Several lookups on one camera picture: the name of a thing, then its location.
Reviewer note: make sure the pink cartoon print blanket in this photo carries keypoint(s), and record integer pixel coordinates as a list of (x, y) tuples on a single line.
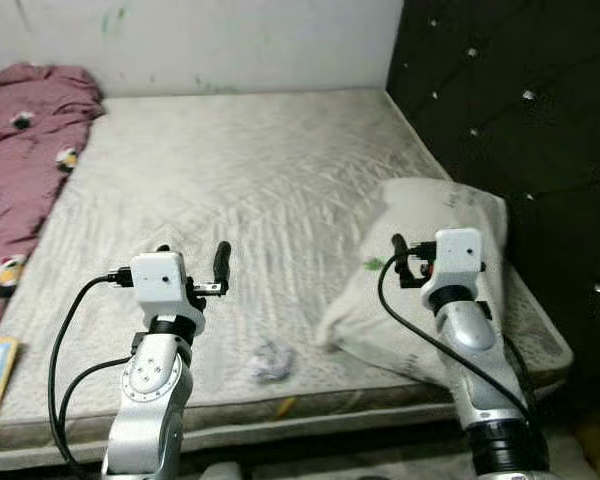
[(25, 150)]

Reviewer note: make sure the white pillow with tree print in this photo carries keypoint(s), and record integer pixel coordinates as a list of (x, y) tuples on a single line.
[(365, 320)]

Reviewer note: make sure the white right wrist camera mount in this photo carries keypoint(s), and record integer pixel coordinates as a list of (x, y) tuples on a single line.
[(455, 255)]

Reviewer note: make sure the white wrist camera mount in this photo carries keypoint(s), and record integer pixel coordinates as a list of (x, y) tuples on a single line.
[(160, 280), (455, 255)]

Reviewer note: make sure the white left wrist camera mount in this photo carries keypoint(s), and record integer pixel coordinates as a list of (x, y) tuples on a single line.
[(160, 280)]

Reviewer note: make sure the white quilted mattress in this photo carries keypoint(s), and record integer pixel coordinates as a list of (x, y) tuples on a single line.
[(230, 200)]

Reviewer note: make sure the crumpled white paper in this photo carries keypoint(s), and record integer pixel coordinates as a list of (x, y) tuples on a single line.
[(271, 362)]

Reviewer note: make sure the black tufted headboard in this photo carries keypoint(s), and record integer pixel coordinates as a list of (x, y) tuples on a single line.
[(520, 60)]

